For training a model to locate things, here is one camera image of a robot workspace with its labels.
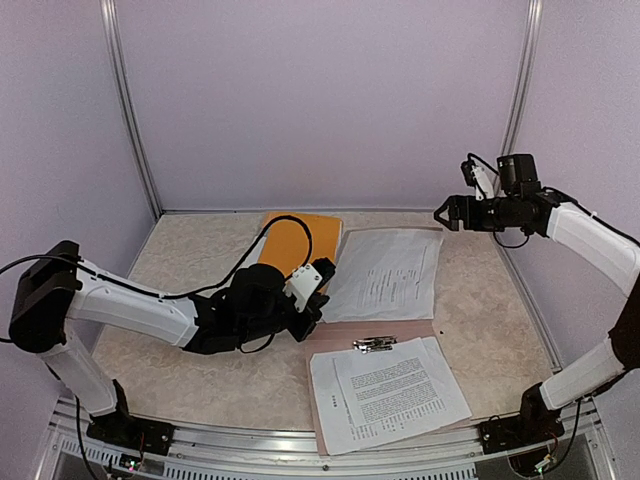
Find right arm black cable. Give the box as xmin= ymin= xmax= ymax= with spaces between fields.
xmin=464 ymin=152 xmax=536 ymax=249

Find left aluminium frame post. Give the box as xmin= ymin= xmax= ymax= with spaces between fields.
xmin=100 ymin=0 xmax=164 ymax=221

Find remaining white paper stack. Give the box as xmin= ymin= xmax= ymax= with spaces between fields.
xmin=309 ymin=336 xmax=472 ymax=455

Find white printed paper sheets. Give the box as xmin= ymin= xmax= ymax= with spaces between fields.
xmin=322 ymin=228 xmax=443 ymax=323

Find metal clip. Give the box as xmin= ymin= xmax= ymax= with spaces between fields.
xmin=352 ymin=336 xmax=397 ymax=354

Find front aluminium rail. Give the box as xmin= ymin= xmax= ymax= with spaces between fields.
xmin=35 ymin=395 xmax=621 ymax=479

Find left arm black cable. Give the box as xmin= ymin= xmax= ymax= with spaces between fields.
xmin=0 ymin=213 xmax=314 ymax=351

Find aluminium frame post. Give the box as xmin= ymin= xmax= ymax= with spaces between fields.
xmin=500 ymin=0 xmax=544 ymax=155
xmin=100 ymin=0 xmax=164 ymax=221

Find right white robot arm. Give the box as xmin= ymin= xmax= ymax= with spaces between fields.
xmin=434 ymin=153 xmax=639 ymax=444

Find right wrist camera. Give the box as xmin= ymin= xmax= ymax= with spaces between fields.
xmin=461 ymin=153 xmax=498 ymax=200

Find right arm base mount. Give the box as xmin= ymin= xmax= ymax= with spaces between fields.
xmin=478 ymin=416 xmax=565 ymax=455

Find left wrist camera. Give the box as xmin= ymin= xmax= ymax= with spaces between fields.
xmin=283 ymin=257 xmax=336 ymax=313

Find orange file folder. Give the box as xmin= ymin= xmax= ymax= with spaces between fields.
xmin=250 ymin=211 xmax=343 ymax=294

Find right aluminium frame post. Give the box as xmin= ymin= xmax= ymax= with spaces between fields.
xmin=500 ymin=0 xmax=544 ymax=155

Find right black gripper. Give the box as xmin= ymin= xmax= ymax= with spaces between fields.
xmin=436 ymin=194 xmax=527 ymax=232

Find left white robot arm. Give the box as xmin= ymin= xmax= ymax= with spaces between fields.
xmin=8 ymin=241 xmax=336 ymax=445

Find translucent grey plastic sheet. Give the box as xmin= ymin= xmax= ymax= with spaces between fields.
xmin=303 ymin=227 xmax=446 ymax=458

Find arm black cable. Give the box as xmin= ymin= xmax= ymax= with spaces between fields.
xmin=464 ymin=152 xmax=536 ymax=249
xmin=0 ymin=213 xmax=314 ymax=351

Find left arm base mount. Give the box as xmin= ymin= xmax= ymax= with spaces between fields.
xmin=87 ymin=412 xmax=175 ymax=456

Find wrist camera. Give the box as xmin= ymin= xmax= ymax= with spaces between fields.
xmin=461 ymin=153 xmax=498 ymax=200
xmin=283 ymin=257 xmax=336 ymax=313

